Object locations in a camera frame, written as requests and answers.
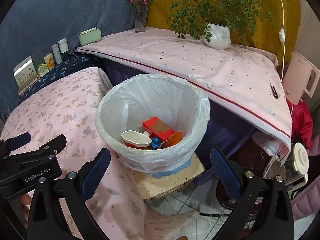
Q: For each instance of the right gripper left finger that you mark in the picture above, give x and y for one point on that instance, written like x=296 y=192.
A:
x=46 y=218

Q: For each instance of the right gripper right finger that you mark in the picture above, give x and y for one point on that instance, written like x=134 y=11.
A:
x=274 y=219

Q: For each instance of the orange plastic bag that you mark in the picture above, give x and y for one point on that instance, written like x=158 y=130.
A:
x=172 y=140

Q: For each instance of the squashed red paper cup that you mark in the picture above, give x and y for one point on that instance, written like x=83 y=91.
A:
x=135 y=139

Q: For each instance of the blue wrapper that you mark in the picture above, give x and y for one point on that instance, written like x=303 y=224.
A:
x=155 y=143

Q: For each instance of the red card envelope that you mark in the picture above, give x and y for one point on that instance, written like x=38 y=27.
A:
x=157 y=128

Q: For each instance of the white lined trash bin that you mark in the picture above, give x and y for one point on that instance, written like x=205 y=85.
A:
x=179 y=104

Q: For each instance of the person's left hand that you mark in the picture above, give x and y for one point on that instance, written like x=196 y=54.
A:
x=26 y=202

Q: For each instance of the pink bunny print tablecloth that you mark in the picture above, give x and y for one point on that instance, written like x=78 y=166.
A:
x=68 y=107

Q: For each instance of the white booklet display box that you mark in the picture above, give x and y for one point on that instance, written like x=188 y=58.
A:
x=25 y=75

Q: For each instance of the green yellow snack packet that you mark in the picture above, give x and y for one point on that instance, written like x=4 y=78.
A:
x=42 y=69

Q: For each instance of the cardboard box under bin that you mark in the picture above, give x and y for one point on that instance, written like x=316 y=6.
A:
x=152 y=188

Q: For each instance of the orange floral tin can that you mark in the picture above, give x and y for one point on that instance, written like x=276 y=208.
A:
x=49 y=61

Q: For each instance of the navy floral cloth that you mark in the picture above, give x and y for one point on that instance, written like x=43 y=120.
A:
x=76 y=62

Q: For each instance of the tall white bottle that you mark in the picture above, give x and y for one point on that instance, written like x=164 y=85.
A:
x=56 y=53

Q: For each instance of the pink dotted shelf cloth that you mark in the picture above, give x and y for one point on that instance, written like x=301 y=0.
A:
x=243 y=80

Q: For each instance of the white cylindrical jar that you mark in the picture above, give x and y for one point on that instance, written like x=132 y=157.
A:
x=63 y=45

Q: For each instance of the white electric kettle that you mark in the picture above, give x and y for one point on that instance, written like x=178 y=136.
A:
x=301 y=77

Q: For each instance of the mint green tissue box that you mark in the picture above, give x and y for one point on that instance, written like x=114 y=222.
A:
x=89 y=36

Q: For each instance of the blue velvet backdrop cloth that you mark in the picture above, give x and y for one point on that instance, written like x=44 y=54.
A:
x=31 y=27

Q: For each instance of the green plant white pot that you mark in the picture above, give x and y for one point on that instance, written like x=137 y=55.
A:
x=198 y=17

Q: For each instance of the glass vase pink flowers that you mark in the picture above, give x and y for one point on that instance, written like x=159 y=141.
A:
x=139 y=9

